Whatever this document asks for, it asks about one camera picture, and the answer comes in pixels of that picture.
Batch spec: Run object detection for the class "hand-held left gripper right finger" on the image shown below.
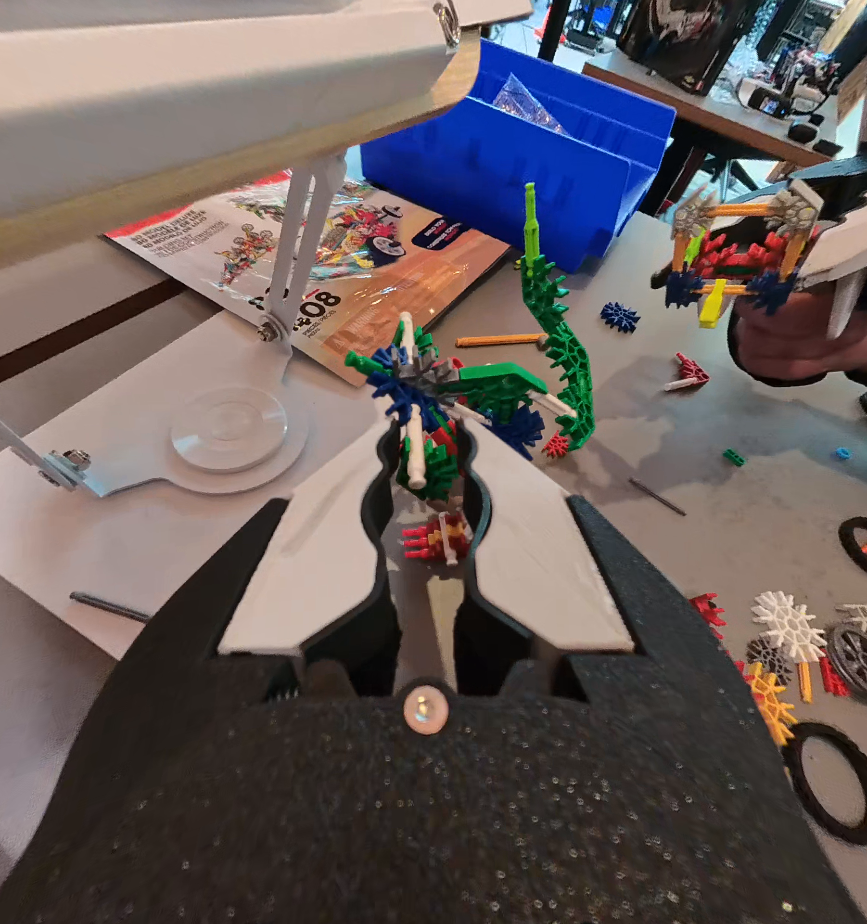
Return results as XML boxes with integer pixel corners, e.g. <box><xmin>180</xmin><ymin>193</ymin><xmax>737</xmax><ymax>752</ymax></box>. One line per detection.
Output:
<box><xmin>460</xmin><ymin>426</ymin><xmax>637</xmax><ymax>662</ymax></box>

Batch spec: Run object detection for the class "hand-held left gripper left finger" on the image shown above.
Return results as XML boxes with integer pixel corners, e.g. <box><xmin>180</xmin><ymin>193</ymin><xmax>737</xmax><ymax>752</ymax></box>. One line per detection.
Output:
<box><xmin>217</xmin><ymin>419</ymin><xmax>403</xmax><ymax>661</ymax></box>

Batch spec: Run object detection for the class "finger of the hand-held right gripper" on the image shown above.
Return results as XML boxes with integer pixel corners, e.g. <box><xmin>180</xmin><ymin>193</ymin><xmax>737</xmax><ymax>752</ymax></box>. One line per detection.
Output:
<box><xmin>799</xmin><ymin>214</ymin><xmax>867</xmax><ymax>290</ymax></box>

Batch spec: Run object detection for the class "short yellow rod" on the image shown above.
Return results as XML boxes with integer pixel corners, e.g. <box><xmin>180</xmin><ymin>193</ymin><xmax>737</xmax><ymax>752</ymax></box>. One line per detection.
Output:
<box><xmin>697</xmin><ymin>278</ymin><xmax>733</xmax><ymax>332</ymax></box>

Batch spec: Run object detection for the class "orange rod blue connector frame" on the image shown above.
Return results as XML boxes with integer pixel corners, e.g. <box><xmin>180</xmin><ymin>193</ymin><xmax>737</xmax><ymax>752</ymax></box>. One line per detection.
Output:
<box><xmin>663</xmin><ymin>184</ymin><xmax>827</xmax><ymax>332</ymax></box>

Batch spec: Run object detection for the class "multicolour toy model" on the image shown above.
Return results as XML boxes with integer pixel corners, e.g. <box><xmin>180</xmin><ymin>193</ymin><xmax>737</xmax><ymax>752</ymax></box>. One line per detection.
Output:
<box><xmin>343</xmin><ymin>311</ymin><xmax>579</xmax><ymax>506</ymax></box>

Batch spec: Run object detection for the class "red yellow connector cluster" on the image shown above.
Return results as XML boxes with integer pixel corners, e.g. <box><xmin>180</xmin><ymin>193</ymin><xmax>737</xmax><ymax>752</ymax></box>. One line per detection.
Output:
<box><xmin>399</xmin><ymin>512</ymin><xmax>473</xmax><ymax>568</ymax></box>

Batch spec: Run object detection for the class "thin dark grey rod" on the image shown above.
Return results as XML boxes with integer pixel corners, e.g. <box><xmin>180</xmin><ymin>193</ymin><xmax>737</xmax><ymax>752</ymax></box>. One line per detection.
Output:
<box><xmin>69</xmin><ymin>591</ymin><xmax>150</xmax><ymax>626</ymax></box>

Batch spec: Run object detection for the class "red connector white rod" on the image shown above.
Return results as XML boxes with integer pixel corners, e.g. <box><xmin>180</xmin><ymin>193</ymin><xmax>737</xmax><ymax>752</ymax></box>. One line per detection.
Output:
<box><xmin>661</xmin><ymin>353</ymin><xmax>710</xmax><ymax>395</ymax></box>

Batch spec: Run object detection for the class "black toy car box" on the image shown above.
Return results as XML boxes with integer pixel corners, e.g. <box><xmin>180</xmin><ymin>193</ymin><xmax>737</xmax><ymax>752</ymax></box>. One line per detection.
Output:
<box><xmin>613</xmin><ymin>0</ymin><xmax>762</xmax><ymax>98</ymax></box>

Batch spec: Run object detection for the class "dark grey snowflake connector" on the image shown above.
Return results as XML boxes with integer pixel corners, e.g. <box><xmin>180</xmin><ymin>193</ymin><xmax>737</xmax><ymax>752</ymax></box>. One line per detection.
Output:
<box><xmin>746</xmin><ymin>639</ymin><xmax>790</xmax><ymax>684</ymax></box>

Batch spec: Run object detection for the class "white snowflake connector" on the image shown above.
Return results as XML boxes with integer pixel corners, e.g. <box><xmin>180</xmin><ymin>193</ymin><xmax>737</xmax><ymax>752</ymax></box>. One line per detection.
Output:
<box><xmin>750</xmin><ymin>591</ymin><xmax>829</xmax><ymax>667</ymax></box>

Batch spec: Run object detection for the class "orange snowflake connector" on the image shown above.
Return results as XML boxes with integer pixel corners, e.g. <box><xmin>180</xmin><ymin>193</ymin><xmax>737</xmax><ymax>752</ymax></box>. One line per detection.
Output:
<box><xmin>743</xmin><ymin>663</ymin><xmax>800</xmax><ymax>747</ymax></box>

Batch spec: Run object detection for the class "black rubber tire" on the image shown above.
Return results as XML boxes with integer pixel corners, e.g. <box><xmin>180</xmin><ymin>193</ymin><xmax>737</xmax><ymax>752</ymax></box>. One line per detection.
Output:
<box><xmin>838</xmin><ymin>516</ymin><xmax>867</xmax><ymax>584</ymax></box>
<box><xmin>782</xmin><ymin>721</ymin><xmax>867</xmax><ymax>847</ymax></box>

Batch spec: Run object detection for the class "printed toy packet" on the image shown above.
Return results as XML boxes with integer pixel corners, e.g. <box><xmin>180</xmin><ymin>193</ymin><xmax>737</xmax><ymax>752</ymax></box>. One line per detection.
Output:
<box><xmin>101</xmin><ymin>172</ymin><xmax>511</xmax><ymax>385</ymax></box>

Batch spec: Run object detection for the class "grey wheel hub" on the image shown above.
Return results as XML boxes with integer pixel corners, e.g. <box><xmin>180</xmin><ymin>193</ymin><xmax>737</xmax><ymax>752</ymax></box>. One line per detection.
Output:
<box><xmin>825</xmin><ymin>623</ymin><xmax>867</xmax><ymax>707</ymax></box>

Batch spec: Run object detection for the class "clear plastic bag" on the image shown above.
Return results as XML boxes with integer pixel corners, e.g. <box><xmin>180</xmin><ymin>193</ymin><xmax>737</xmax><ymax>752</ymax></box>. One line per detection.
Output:
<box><xmin>490</xmin><ymin>74</ymin><xmax>567</xmax><ymax>132</ymax></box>

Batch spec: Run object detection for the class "blue plastic bin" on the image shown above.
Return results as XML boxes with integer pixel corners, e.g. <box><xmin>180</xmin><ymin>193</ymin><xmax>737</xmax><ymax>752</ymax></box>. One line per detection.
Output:
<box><xmin>357</xmin><ymin>38</ymin><xmax>678</xmax><ymax>277</ymax></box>

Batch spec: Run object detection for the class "white page holder clip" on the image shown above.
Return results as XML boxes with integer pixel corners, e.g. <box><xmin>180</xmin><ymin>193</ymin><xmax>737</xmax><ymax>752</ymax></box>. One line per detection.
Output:
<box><xmin>0</xmin><ymin>0</ymin><xmax>463</xmax><ymax>232</ymax></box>

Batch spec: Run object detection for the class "green spiky chain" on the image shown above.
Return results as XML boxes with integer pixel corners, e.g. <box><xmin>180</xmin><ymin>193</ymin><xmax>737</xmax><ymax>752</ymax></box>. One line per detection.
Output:
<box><xmin>516</xmin><ymin>181</ymin><xmax>599</xmax><ymax>451</ymax></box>

